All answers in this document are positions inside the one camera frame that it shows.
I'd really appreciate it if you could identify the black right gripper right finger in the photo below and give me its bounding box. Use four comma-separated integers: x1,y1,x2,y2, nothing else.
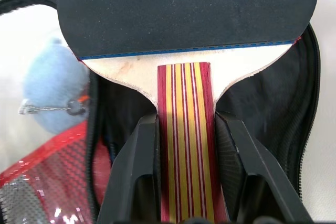
214,110,316,224

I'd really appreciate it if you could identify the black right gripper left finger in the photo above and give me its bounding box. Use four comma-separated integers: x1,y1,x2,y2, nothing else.
97,114,162,224

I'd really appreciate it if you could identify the black red paddle case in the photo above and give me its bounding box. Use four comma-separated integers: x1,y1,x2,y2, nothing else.
0,0,336,224

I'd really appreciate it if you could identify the light blue plush keychain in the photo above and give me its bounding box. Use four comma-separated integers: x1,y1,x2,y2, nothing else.
22,37,91,134

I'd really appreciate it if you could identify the table tennis paddle black rubber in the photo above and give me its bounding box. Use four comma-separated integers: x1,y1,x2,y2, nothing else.
56,0,319,224

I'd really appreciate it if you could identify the silver ball chain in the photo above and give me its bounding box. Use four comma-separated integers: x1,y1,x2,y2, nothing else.
19,97,86,116

